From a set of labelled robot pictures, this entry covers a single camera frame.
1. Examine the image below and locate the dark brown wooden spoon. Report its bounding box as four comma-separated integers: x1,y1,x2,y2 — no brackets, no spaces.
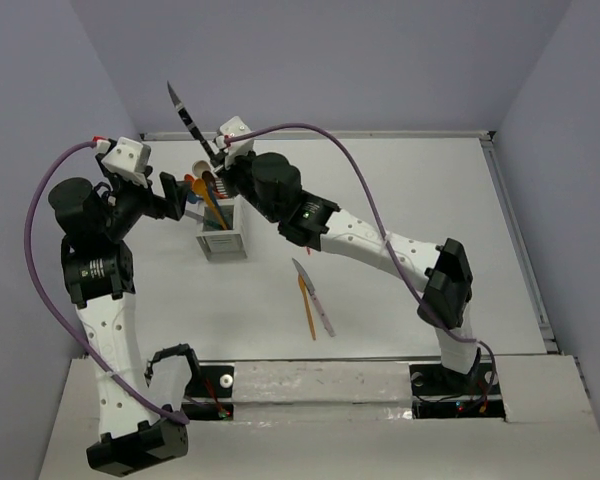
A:
200,170,218,192

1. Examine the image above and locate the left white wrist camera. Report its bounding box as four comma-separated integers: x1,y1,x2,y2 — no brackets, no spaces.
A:
102,137,151,188

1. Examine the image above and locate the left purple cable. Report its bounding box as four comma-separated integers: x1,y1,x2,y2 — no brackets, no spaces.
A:
24,139,191,426

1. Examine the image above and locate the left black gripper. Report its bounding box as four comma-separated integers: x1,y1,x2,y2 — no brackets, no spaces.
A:
102,163,191,239

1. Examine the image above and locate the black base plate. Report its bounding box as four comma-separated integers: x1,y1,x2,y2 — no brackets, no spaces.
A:
182,363,235,421
409,363,506,420

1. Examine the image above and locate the blue plastic spoon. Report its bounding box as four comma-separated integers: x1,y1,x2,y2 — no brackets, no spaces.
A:
187,191,203,205

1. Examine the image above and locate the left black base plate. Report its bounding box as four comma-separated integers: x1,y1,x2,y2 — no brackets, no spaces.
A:
182,363,235,421

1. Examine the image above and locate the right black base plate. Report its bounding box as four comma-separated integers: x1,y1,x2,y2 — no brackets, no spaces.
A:
409,363,506,420

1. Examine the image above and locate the white two-compartment utensil caddy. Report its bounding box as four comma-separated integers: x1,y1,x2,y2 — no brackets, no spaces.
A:
196,192,247,262

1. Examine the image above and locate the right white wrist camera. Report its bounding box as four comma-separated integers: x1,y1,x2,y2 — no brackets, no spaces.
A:
214,116,254,164

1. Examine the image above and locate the steel knife green handle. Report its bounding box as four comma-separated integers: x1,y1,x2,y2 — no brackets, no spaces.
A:
184,210,213,226

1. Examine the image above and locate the steel knife pink handle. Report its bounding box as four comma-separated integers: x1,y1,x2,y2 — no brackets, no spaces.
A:
292,258,336,338

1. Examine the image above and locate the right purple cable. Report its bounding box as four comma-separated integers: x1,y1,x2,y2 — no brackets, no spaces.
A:
224,121,499,406

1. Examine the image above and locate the purple cable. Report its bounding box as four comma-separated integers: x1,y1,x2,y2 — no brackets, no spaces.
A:
224,121,499,406
24,139,191,426

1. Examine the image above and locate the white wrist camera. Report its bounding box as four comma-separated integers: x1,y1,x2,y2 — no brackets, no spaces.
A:
102,137,151,188
214,116,254,164

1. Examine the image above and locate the aluminium rail back edge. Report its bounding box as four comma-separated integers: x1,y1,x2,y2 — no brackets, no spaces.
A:
140,129,495,142

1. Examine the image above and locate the aluminium rail right edge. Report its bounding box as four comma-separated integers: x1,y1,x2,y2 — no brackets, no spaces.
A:
480,131,563,355

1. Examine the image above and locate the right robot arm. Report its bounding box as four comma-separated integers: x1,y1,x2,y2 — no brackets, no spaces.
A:
212,152,481,392

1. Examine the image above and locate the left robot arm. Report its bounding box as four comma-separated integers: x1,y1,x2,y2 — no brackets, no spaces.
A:
48,155,201,477

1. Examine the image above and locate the orange plastic knife long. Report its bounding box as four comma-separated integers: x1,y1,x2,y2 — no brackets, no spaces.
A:
202,190,228,230

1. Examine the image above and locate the orange plastic knife front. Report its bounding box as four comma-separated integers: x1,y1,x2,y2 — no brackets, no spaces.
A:
297,274,317,341

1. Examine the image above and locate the aluminium rail edge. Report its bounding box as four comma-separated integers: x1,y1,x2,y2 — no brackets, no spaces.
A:
480,131,563,355
140,129,495,142

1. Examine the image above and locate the beige wooden spoon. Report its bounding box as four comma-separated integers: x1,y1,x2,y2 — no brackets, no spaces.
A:
192,160,212,178

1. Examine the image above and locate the white foam front board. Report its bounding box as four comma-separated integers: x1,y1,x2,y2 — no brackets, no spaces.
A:
34,353,600,480

